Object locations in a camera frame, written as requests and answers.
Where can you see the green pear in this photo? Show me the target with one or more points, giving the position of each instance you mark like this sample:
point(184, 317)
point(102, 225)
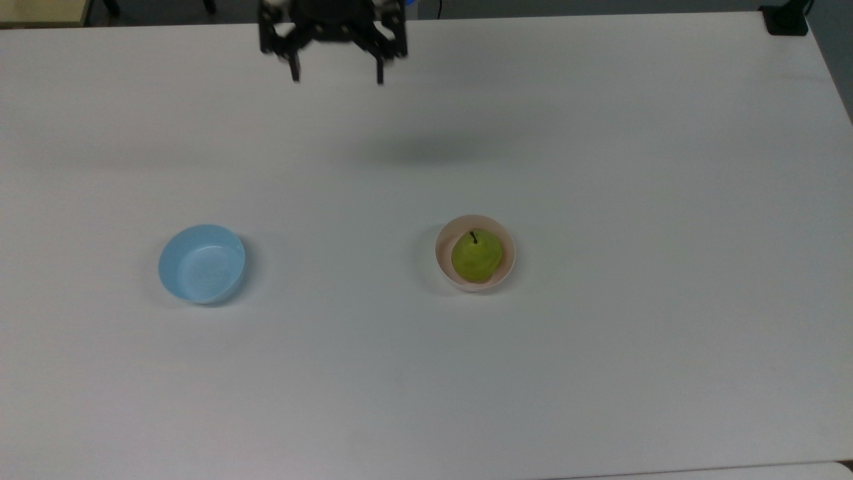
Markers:
point(476, 256)

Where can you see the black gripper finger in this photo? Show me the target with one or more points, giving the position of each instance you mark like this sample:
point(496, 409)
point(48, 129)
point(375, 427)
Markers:
point(380, 70)
point(294, 66)

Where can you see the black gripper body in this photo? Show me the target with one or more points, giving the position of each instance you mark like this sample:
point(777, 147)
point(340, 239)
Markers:
point(333, 20)

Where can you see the white adjoining table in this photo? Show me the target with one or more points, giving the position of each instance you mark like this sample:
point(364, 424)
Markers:
point(733, 472)

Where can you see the black clamp mount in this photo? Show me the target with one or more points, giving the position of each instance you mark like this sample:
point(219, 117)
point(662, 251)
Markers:
point(786, 18)

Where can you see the light wooden desk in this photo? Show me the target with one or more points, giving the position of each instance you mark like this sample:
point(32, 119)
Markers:
point(40, 12)

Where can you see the black chair leg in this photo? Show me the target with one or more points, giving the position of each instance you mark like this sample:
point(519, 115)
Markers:
point(209, 5)
point(111, 6)

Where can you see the light blue plastic bowl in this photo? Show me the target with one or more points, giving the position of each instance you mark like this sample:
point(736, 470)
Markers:
point(201, 264)

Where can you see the pink plastic bowl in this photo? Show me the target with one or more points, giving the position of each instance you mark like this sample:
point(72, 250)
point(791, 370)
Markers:
point(442, 256)

